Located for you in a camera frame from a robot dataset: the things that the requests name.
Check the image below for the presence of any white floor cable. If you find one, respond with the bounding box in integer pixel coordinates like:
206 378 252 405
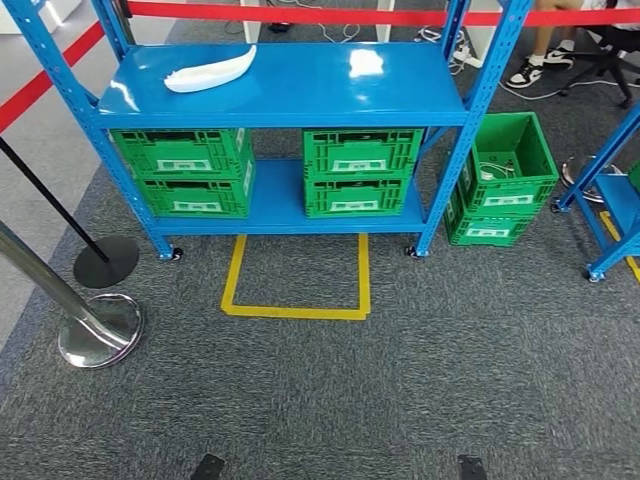
317 23 361 45

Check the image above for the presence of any white curved plastic car part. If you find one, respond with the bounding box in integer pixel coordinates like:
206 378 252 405
164 44 257 94

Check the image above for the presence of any chrome stanchion base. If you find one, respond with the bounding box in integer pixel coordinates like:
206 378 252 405
561 155 623 205

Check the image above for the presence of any red barrier belt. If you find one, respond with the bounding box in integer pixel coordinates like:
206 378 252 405
0 21 107 134
127 0 640 28

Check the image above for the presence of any black office chair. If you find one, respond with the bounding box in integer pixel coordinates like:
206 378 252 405
557 25 640 111

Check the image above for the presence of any black belt stanchion post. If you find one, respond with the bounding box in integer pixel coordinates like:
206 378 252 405
112 0 137 46

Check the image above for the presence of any white wire bundle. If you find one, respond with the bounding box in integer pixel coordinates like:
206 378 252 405
478 155 517 183

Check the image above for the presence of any white desk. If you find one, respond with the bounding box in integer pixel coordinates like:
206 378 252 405
239 0 396 44
462 0 501 70

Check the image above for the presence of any blue metal shelf rack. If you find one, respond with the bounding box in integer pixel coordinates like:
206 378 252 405
549 102 640 284
2 0 534 261

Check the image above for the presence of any chrome stanchion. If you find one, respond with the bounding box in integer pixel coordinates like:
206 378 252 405
0 220 145 370

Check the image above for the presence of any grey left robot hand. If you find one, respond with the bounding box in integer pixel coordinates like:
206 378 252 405
189 453 226 480

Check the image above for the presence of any black stanchion with round base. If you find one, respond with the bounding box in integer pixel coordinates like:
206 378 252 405
0 135 140 290

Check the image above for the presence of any person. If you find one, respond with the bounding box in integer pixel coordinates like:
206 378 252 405
506 0 640 91

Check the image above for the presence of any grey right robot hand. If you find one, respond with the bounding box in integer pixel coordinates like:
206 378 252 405
457 455 488 480

